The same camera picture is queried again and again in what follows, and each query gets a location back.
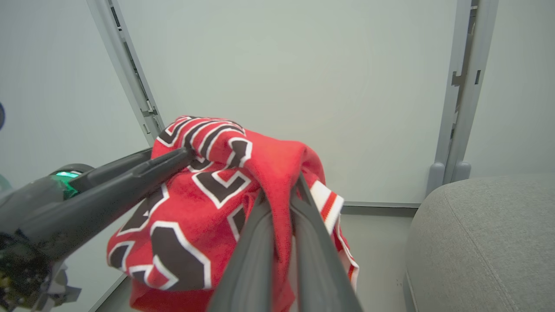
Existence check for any grey slotted wall post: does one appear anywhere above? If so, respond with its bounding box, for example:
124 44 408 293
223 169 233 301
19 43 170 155
426 0 499 197
86 0 166 147

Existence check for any grey left gripper green band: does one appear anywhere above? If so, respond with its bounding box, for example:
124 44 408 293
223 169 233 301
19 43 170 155
0 147 196 312

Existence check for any grey fabric sofa seat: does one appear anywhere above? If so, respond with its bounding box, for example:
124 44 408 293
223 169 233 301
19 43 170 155
403 174 555 312

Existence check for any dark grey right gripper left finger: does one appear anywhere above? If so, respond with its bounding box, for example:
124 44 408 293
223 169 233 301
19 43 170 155
207 190 274 312

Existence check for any grey wall baseboard strip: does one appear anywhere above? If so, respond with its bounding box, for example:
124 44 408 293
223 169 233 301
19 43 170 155
341 201 420 218

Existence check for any red jersey with black letters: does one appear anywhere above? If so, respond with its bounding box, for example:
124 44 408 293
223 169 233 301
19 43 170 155
107 116 360 312

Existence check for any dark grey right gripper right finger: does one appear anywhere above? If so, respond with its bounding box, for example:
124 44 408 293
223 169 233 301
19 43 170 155
290 172 364 312

